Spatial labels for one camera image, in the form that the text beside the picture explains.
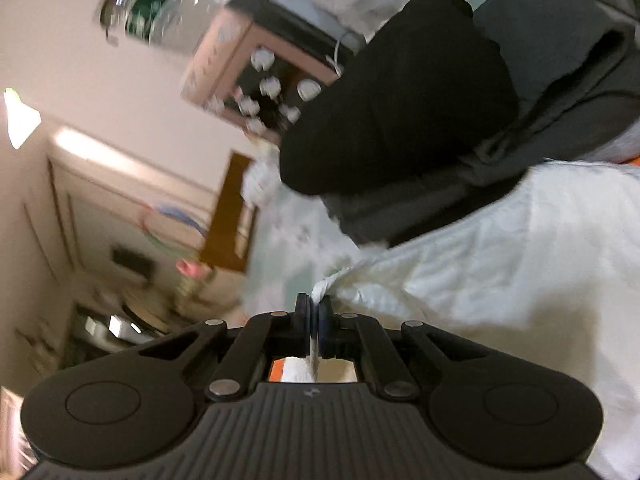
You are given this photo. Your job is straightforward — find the white quilted vest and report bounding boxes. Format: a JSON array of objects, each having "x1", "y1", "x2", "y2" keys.
[{"x1": 310, "y1": 162, "x2": 639, "y2": 479}]

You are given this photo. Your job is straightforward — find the dark grey folded clothes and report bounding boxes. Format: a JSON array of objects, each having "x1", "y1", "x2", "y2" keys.
[{"x1": 322, "y1": 0, "x2": 639, "y2": 246}]

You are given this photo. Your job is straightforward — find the orange patterned table mat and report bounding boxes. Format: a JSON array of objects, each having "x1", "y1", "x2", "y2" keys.
[{"x1": 268, "y1": 155, "x2": 640, "y2": 384}]

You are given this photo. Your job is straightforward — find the pink kettlebell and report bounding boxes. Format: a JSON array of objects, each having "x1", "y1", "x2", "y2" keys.
[{"x1": 176, "y1": 259, "x2": 212, "y2": 281}]

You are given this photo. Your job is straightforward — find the colourful hula hoop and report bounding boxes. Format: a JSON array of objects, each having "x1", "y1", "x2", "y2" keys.
[{"x1": 138, "y1": 205, "x2": 207, "y2": 257}]

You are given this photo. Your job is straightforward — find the black folded garment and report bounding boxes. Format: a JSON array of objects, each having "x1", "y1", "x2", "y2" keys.
[{"x1": 280, "y1": 0, "x2": 518, "y2": 196}]

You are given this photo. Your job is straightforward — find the pink water dispenser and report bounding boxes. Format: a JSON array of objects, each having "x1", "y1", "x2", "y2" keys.
[{"x1": 181, "y1": 0, "x2": 366, "y2": 145}]

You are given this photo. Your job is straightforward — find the clear water bottle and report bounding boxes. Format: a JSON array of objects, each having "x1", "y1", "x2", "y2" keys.
[{"x1": 94, "y1": 0, "x2": 224, "y2": 56}]

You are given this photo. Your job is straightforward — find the wall mounted television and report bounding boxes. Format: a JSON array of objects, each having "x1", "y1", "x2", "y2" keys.
[{"x1": 111, "y1": 246, "x2": 155, "y2": 281}]

